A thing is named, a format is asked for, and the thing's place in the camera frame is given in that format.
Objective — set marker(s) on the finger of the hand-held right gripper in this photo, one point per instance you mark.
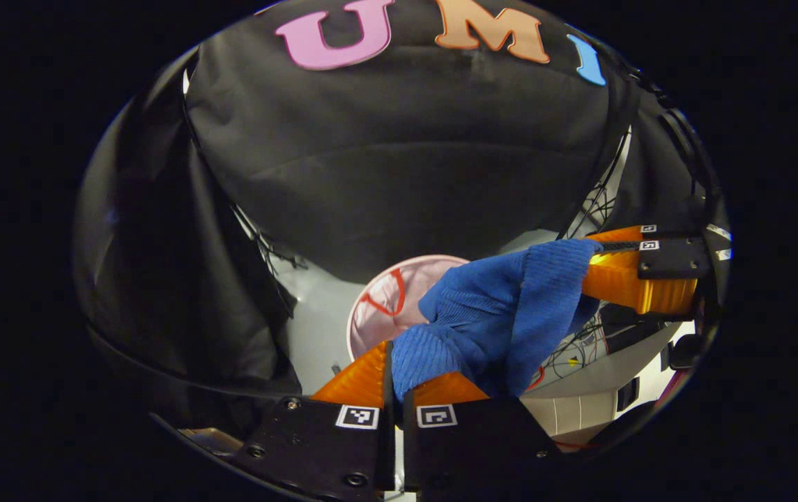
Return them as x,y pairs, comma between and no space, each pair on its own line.
622,233
642,282

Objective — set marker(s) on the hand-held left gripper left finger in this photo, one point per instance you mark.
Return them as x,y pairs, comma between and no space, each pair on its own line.
315,439

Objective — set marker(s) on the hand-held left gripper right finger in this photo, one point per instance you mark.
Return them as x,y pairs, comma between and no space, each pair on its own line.
475,439

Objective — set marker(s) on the pink laundry hamper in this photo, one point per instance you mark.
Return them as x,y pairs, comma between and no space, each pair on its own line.
388,300

